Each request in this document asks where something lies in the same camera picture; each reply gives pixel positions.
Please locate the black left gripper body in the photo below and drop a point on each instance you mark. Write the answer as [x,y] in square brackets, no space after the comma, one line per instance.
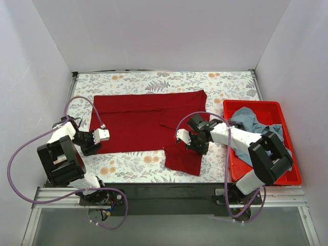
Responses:
[90,145]

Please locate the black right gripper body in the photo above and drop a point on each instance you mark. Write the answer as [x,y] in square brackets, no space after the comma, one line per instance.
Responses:
[193,143]

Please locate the red t-shirt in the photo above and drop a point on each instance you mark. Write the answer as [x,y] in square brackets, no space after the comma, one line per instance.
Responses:
[148,122]

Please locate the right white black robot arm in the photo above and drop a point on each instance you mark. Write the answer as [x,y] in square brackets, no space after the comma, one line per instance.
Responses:
[237,138]

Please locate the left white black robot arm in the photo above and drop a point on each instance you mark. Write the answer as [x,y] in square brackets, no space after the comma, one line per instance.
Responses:
[62,162]

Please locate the floral patterned table mat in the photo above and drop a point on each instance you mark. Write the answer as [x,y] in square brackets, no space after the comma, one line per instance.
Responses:
[149,166]

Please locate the red plastic bin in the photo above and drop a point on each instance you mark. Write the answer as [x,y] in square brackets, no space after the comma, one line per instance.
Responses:
[272,162]

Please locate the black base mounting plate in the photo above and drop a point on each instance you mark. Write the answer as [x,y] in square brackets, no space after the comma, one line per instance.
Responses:
[172,198]

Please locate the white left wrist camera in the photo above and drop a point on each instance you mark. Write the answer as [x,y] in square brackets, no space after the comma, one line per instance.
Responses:
[100,135]

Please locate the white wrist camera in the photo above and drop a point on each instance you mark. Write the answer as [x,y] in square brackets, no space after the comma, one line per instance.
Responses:
[182,135]
[100,135]

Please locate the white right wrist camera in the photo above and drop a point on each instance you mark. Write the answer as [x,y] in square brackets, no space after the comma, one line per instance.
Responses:
[182,135]

